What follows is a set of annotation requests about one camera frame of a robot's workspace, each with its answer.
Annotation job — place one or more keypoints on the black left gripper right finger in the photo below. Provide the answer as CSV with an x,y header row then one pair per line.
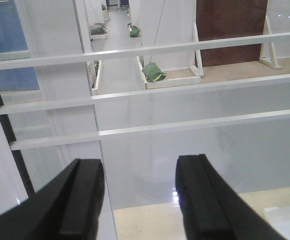
x,y
211,209

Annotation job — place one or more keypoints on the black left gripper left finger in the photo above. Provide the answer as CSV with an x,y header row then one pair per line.
x,y
67,208

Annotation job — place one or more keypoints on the white framed sliding glass door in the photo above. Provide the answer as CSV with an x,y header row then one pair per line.
x,y
92,104

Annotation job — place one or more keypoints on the blue door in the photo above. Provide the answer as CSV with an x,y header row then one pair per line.
x,y
13,46

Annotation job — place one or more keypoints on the brown wooden door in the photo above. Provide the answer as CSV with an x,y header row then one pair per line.
x,y
223,19

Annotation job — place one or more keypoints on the plywood base platform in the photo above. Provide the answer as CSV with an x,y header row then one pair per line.
x,y
164,221

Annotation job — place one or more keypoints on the green sandbag behind glass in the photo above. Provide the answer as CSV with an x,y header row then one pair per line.
x,y
153,73

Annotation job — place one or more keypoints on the white wooden support frame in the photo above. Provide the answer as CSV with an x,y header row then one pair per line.
x,y
186,68

